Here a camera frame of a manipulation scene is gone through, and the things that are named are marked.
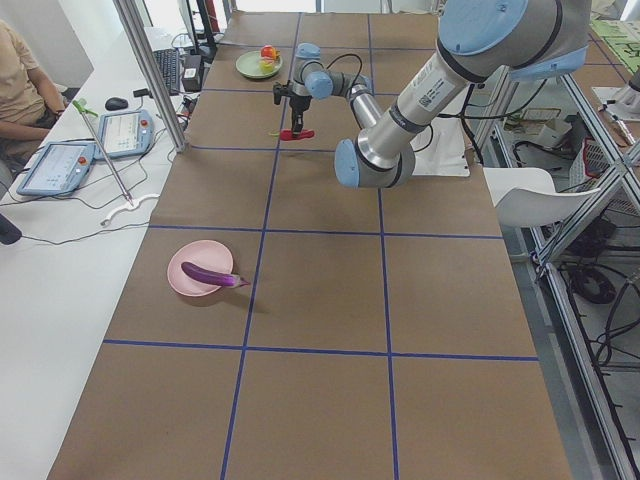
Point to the black box on desk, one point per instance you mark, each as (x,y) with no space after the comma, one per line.
(192,73)

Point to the red pomegranate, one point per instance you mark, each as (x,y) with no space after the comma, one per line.
(270,52)

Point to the green plate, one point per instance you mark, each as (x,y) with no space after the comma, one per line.
(247,65)

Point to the purple eggplant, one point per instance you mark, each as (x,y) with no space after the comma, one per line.
(210,277)

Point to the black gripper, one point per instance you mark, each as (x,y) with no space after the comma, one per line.
(300,103)

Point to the red chili pepper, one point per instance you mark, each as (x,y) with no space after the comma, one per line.
(290,135)

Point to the far blue teach pendant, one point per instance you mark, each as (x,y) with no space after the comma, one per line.
(126,133)

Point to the near blue teach pendant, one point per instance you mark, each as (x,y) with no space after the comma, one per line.
(58,169)

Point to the blue teach pendant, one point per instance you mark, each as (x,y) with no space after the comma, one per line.
(58,169)
(126,133)

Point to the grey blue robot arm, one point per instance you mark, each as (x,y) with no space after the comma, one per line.
(534,39)

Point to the black keyboard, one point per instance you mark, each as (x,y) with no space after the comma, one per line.
(168,63)

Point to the white curved bracket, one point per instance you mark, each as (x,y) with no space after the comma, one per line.
(129,205)

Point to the yellow pink peach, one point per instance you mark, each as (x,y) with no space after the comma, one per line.
(268,66)

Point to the cardboard box with papers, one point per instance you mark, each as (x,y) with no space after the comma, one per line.
(542,125)

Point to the aluminium frame post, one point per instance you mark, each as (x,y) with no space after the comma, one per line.
(135,31)

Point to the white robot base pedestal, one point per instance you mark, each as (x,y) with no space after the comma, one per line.
(440,150)

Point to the person in beige shirt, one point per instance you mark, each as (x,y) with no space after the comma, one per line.
(31,103)

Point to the pink plate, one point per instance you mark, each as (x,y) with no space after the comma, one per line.
(207,254)

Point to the black computer mouse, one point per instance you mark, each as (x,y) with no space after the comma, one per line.
(116,103)

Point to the white chair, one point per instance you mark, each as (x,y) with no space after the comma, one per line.
(526,197)

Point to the metal rod with green tip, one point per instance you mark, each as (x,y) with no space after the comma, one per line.
(85,114)

